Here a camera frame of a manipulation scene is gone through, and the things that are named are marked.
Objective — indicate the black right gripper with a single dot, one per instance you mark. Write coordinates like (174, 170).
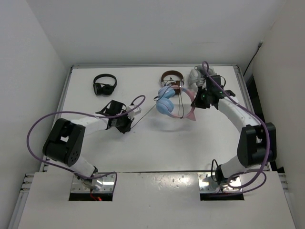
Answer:
(198, 104)

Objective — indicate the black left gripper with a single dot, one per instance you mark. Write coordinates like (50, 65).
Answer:
(127, 127)

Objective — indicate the pink blue cat-ear headphones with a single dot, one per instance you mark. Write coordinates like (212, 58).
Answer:
(165, 106)

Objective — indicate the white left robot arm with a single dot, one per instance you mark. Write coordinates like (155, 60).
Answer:
(65, 140)

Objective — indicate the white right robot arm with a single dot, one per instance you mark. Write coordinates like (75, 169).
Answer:
(257, 141)

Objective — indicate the black on-ear headphones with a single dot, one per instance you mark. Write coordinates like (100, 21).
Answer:
(104, 88)

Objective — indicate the brown silver headphones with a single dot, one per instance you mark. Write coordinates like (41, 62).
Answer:
(172, 78)

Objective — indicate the white grey gaming headset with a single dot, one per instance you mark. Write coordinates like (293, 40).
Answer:
(197, 78)

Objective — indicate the white front cover panel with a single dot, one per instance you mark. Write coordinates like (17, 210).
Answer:
(153, 201)

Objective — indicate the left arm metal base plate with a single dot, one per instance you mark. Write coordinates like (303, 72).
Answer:
(105, 184)

